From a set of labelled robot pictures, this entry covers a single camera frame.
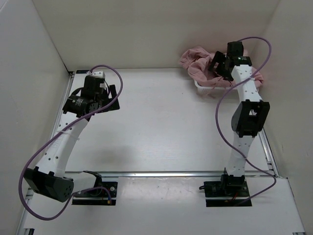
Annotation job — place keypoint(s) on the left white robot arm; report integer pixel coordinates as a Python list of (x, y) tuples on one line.
[(47, 178)]

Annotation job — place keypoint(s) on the pink trousers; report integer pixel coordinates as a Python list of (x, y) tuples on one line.
[(196, 61)]

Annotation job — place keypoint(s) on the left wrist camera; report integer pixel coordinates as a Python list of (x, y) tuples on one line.
[(94, 83)]

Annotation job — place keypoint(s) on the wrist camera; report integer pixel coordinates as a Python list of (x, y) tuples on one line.
[(235, 50), (94, 83)]

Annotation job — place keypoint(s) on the white plastic basket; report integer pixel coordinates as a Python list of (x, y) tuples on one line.
[(210, 91)]

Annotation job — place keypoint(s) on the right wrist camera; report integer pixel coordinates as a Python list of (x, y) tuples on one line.
[(235, 50)]

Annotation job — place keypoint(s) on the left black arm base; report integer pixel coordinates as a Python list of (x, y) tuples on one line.
[(105, 196)]

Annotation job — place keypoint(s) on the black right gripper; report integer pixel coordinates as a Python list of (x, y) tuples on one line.
[(219, 58)]

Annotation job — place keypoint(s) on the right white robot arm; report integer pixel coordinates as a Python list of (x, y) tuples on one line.
[(248, 119)]

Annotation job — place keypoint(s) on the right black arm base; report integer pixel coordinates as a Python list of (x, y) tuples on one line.
[(229, 191)]

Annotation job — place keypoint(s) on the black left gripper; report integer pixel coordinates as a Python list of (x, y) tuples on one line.
[(113, 106)]

